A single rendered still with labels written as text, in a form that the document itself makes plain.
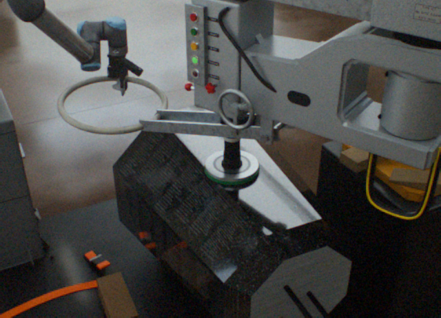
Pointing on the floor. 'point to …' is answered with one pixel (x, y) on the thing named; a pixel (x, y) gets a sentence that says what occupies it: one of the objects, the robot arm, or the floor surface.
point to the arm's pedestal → (16, 200)
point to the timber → (116, 297)
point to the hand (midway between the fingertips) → (125, 91)
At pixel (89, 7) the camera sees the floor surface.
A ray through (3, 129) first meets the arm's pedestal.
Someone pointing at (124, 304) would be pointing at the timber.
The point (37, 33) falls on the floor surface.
